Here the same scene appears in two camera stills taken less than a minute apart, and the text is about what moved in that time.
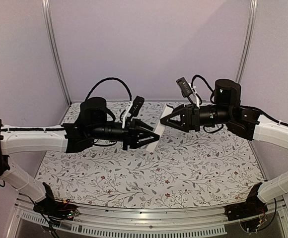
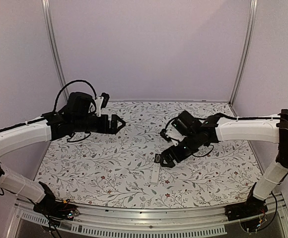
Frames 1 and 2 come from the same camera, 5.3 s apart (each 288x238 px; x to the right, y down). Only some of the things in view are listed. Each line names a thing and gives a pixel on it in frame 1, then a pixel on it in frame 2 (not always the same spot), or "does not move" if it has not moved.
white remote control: (160, 128) -> (156, 169)
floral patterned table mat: (212, 168) does not move
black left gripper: (131, 133) -> (104, 129)
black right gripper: (191, 117) -> (170, 155)
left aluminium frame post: (46, 12) does not move
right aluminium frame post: (250, 31) does not move
